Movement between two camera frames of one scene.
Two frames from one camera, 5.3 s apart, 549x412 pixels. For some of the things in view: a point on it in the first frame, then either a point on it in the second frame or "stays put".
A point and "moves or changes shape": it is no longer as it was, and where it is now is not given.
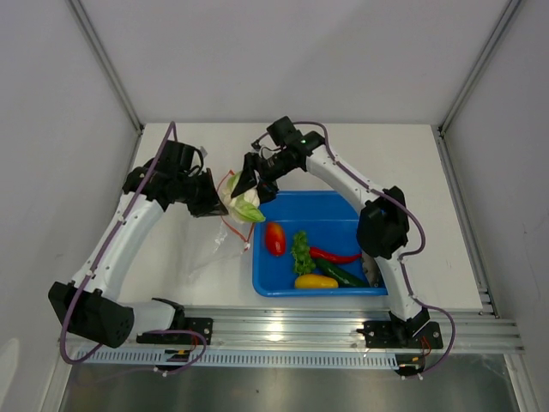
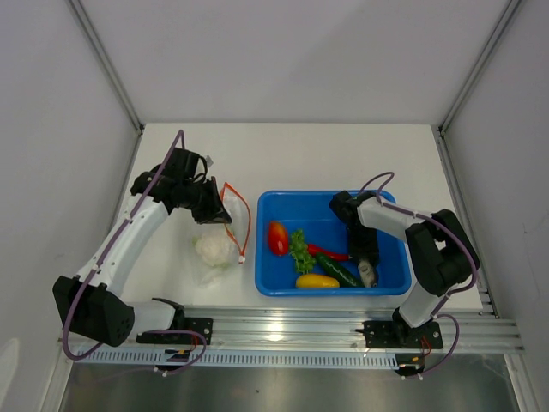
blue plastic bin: x=329 y=220 stays put
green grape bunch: x=300 y=251 stays put
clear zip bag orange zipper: x=233 y=233 moves or changes shape
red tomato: x=275 y=239 stays put
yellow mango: x=313 y=281 stays put
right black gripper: x=248 y=180 to x=370 y=251
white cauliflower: x=243 y=208 to x=213 y=248
